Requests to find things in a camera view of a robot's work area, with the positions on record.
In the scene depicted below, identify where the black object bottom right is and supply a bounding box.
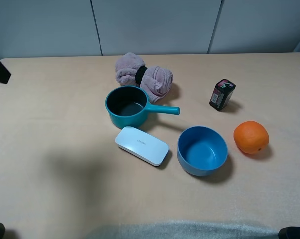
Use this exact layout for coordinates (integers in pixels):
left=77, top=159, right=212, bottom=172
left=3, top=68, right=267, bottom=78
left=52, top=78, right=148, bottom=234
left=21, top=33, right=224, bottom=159
left=278, top=226, right=300, bottom=239

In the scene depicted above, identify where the black gum container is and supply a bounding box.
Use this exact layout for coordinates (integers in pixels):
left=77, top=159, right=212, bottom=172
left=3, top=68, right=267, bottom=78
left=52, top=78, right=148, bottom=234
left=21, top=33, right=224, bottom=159
left=209, top=79, right=236, bottom=111

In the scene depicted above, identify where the orange fruit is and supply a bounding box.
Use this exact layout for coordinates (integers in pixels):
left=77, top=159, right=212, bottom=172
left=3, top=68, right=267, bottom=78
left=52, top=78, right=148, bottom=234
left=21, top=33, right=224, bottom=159
left=233, top=121, right=269, bottom=154

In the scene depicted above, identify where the teal saucepan with handle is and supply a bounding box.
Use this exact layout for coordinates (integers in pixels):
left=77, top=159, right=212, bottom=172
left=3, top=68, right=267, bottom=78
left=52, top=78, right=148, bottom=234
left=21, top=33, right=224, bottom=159
left=105, top=85, right=180, bottom=129

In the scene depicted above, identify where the grey cloth at table edge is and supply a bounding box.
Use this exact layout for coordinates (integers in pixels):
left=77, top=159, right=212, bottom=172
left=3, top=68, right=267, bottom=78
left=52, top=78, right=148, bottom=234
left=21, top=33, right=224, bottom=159
left=86, top=221, right=278, bottom=239

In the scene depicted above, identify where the pink rolled towel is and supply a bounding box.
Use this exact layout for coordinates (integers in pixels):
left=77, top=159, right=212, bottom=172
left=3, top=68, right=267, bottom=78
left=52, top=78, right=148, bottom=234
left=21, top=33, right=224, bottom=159
left=115, top=52, right=173, bottom=103

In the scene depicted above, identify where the white rounded plastic case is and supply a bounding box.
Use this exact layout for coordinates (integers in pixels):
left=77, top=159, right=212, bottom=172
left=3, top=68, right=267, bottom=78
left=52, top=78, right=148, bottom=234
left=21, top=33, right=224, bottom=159
left=115, top=126, right=169, bottom=167

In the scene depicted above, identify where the blue plastic bowl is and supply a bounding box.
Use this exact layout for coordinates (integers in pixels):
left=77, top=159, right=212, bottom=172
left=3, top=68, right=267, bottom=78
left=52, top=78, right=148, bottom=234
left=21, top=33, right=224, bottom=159
left=177, top=126, right=228, bottom=177

